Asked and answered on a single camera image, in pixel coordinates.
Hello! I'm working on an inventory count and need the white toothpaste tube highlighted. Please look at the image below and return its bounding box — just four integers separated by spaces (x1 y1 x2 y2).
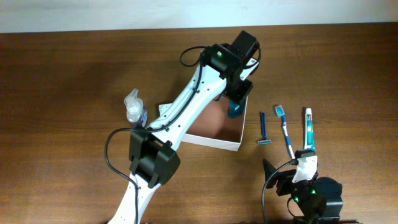
304 108 315 151

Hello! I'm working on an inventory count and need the blue white toothbrush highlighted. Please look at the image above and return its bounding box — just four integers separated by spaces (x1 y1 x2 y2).
275 105 295 159

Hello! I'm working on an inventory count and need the green white soap box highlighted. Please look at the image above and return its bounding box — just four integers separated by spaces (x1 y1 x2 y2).
159 103 172 118

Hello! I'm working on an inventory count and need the blue disposable razor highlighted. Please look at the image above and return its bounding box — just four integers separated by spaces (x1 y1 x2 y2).
257 112 272 145

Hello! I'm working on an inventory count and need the teal mouthwash bottle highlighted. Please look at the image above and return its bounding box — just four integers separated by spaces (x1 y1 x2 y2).
228 100 241 119

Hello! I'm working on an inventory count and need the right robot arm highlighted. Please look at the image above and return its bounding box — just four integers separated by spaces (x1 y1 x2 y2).
261 159 343 223

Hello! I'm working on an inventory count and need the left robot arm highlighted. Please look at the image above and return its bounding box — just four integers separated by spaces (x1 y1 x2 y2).
104 42 261 223

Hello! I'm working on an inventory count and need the white open cardboard box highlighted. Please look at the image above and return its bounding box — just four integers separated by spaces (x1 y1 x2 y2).
182 97 247 152

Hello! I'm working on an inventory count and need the clear purple spray bottle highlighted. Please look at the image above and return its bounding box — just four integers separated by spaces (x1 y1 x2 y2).
124 88 148 127

